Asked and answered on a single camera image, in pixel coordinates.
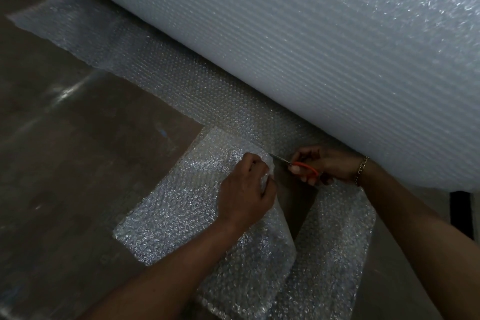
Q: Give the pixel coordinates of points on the person's left hand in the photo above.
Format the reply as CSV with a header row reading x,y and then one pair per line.
x,y
242,196

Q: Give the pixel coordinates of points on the person's right hand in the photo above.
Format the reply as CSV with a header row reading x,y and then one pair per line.
x,y
333,164

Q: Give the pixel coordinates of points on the person's right forearm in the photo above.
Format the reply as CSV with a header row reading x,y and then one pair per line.
x,y
416,237

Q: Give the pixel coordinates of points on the large bubble wrap roll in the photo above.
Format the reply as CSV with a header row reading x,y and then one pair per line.
x,y
318,49

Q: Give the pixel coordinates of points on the person's left fingers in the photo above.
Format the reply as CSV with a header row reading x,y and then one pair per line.
x,y
262,173

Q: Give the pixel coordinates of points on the clear bubble wrap sheet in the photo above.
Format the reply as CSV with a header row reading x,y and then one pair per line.
x,y
180,214

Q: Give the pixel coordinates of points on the person's right fingers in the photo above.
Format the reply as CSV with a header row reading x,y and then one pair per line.
x,y
309,153

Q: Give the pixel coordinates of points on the person's left forearm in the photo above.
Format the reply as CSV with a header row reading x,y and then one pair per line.
x,y
168,278

